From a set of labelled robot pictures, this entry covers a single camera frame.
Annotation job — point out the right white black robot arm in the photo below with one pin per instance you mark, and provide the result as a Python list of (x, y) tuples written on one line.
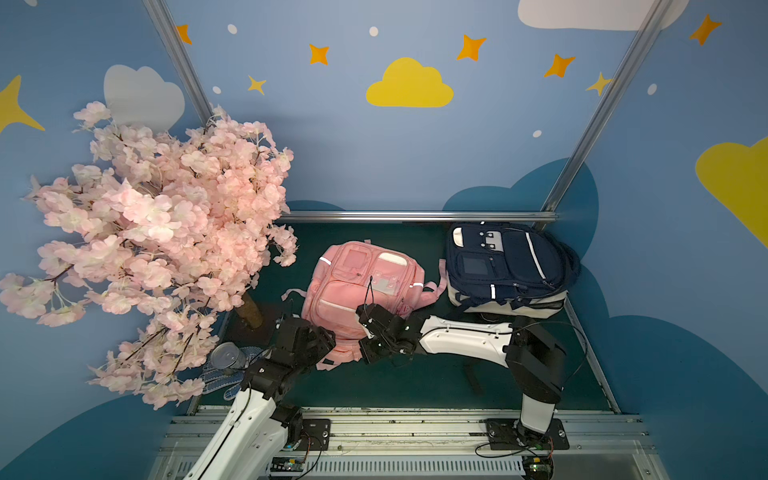
[(535, 359)]

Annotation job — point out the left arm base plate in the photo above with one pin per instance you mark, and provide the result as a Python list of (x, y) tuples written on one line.
[(309, 434)]

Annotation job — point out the aluminium frame post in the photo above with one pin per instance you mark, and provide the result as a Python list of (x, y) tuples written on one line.
[(165, 26), (639, 48)]

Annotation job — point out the blue patterned cloth item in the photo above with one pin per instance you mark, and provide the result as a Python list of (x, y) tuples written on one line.
[(227, 382)]

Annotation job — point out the pink cherry blossom tree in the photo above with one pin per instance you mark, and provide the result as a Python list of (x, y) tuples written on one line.
[(176, 229)]

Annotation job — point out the right aluminium frame post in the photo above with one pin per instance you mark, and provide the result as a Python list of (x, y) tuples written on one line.
[(639, 48)]

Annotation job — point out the right green circuit board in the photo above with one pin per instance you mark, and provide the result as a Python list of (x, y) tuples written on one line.
[(537, 468)]

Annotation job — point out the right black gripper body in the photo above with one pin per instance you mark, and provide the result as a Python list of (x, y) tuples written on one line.
[(372, 321)]

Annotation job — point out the green circuit board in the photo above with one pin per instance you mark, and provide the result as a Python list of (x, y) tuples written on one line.
[(537, 468), (286, 466)]

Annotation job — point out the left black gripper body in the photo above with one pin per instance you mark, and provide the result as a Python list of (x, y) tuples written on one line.
[(318, 336)]

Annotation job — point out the navy blue backpack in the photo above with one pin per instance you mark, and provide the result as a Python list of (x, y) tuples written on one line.
[(508, 269)]

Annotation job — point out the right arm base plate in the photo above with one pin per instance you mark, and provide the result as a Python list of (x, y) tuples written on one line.
[(509, 434)]

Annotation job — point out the rear horizontal aluminium bar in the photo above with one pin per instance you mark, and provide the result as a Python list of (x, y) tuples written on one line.
[(416, 216)]

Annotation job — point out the left green circuit board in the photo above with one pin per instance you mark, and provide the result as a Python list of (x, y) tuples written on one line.
[(286, 466)]

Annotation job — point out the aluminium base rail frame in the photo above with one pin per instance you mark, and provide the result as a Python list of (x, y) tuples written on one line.
[(367, 443)]

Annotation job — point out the right side floor rail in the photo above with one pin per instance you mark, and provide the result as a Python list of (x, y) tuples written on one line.
[(591, 357)]

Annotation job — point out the left aluminium frame post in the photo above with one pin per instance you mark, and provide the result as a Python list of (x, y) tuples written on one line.
[(165, 26)]

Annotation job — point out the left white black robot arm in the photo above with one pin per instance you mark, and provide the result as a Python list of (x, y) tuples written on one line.
[(259, 425)]

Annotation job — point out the pink backpack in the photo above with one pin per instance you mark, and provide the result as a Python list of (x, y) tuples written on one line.
[(349, 275)]

